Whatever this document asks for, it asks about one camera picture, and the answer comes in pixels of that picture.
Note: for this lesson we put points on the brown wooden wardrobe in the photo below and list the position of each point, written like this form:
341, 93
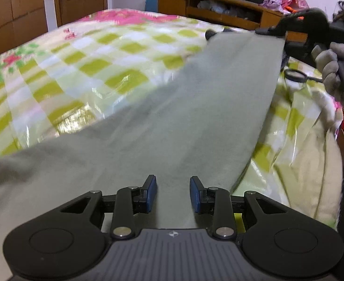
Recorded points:
13, 14

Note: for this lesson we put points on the person's right hand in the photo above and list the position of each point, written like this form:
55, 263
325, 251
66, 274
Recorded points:
325, 64

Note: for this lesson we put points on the clear plastic sheet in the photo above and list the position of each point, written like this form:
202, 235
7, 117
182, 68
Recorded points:
81, 64

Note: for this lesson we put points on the pink plastic bag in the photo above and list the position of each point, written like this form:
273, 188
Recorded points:
289, 0

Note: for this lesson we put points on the printed checkered blanket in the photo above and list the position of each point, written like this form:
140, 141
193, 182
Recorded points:
72, 73

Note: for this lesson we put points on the wooden cabinet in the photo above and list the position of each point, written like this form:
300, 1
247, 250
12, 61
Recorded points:
174, 1

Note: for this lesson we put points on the blue foam mat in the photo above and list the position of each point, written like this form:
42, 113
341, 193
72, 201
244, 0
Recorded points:
150, 4

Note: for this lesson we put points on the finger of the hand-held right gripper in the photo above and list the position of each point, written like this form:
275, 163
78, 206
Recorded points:
270, 31

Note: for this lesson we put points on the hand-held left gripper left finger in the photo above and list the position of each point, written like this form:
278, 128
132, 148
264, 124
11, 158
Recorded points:
151, 194

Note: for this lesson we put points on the white cloth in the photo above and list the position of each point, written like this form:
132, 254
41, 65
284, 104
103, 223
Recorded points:
208, 5

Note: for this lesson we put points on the grey-green pants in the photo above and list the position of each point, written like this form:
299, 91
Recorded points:
189, 108

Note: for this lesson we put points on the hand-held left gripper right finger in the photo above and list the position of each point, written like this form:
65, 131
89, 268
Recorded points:
195, 195

